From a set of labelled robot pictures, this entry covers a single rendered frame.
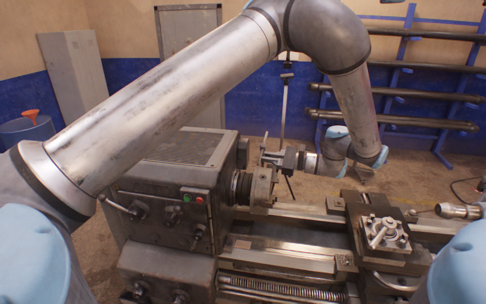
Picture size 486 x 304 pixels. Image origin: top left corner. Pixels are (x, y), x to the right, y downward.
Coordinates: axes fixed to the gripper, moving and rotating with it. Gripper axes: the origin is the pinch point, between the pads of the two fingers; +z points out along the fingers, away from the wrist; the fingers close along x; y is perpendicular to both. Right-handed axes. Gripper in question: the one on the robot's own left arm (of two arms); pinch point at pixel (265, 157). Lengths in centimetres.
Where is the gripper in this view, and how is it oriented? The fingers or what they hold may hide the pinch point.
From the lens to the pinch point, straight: 109.6
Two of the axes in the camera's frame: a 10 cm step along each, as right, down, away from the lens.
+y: 1.1, 6.8, 7.2
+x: 2.8, -7.2, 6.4
